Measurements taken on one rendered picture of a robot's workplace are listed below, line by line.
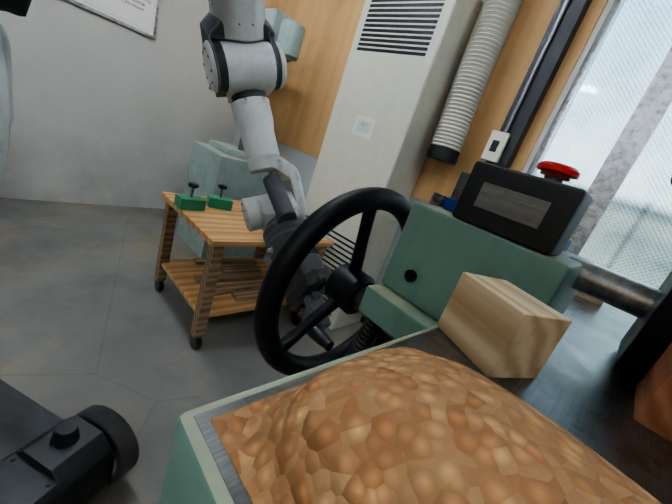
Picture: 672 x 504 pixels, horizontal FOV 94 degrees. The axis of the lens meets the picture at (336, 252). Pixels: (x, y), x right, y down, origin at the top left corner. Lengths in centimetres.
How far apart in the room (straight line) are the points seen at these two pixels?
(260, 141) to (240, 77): 11
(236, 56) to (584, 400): 61
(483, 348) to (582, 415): 6
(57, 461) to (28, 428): 16
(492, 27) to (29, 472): 204
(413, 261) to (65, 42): 271
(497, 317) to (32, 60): 280
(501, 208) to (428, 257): 7
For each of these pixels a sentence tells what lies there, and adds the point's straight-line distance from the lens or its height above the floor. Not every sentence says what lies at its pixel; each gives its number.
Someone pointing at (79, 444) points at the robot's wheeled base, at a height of 21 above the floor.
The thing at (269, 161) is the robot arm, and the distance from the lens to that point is 63.
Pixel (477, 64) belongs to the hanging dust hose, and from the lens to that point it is 172.
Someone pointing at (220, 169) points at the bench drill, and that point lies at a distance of 214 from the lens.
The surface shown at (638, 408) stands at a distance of 26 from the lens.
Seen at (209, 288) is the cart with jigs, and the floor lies 31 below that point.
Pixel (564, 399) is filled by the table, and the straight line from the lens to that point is 22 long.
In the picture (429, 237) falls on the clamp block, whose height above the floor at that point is 94.
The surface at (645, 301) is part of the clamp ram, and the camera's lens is 32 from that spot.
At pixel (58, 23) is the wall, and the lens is 285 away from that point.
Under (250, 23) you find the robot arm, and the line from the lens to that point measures 65.
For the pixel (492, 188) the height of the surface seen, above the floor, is 99.
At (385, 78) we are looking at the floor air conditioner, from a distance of 179.
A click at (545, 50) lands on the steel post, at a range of 176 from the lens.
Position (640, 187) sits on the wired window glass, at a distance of 175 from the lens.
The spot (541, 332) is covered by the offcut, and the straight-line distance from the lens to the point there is 20.
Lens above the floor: 98
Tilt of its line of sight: 18 degrees down
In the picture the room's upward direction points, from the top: 19 degrees clockwise
